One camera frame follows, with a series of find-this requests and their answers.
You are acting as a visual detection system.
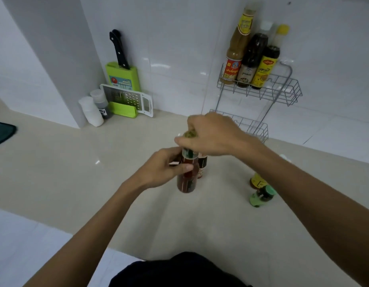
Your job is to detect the person's left hand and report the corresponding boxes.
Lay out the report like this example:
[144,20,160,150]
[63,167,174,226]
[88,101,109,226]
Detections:
[134,146,194,189]

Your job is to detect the person's right hand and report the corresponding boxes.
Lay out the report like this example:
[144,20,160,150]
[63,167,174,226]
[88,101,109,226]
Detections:
[174,112,254,156]

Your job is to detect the red chili sauce bottle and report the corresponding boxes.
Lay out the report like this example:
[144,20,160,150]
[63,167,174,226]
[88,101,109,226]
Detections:
[177,130,200,194]

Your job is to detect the person's left forearm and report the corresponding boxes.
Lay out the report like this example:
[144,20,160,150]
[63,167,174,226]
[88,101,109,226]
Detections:
[23,176,149,287]

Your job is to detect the person's right forearm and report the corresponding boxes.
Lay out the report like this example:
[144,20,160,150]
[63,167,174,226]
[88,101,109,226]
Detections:
[232,137,369,287]

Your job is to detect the small dark sauce bottle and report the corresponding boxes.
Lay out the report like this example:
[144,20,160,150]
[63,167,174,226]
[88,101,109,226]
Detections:
[197,153,208,179]

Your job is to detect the yellow label sauce bottle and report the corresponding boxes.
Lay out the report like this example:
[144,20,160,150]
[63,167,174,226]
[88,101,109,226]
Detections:
[250,173,268,189]

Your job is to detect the white plastic grater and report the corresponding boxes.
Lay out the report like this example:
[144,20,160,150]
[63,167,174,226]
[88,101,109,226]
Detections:
[100,84,154,118]

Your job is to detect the small green cap bottle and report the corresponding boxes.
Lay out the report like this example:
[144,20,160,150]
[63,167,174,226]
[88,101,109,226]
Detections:
[249,185,277,208]

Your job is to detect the green cutting board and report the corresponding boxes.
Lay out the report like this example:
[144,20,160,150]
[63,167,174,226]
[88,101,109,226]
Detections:
[105,62,141,118]

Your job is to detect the dark pepper shaker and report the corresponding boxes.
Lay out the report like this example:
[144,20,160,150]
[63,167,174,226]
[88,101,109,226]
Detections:
[90,89,112,119]

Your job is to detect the person's dark clothing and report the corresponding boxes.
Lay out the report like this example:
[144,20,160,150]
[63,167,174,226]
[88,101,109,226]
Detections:
[109,252,253,287]

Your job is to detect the white salt shaker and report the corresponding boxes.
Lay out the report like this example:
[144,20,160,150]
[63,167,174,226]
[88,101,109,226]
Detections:
[78,96,104,127]

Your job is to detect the dark soy sauce bottle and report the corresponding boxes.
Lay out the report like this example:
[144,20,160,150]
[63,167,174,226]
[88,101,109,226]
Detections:
[236,21,273,88]

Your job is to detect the tan sauce bottle yellow cap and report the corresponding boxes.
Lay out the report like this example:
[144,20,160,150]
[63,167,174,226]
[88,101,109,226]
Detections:
[220,7,257,85]

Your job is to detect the dark bottle yellow label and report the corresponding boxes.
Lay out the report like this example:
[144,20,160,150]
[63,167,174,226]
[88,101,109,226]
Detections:
[251,24,290,89]

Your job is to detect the dark teal mat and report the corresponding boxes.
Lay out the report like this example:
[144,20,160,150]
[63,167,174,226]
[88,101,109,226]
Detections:
[0,120,17,149]

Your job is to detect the chrome wire condiment rack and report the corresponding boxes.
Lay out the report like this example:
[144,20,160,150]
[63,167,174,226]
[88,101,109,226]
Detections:
[209,61,303,144]

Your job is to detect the black handled knife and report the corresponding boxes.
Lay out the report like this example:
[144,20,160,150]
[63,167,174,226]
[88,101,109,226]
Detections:
[109,29,130,70]

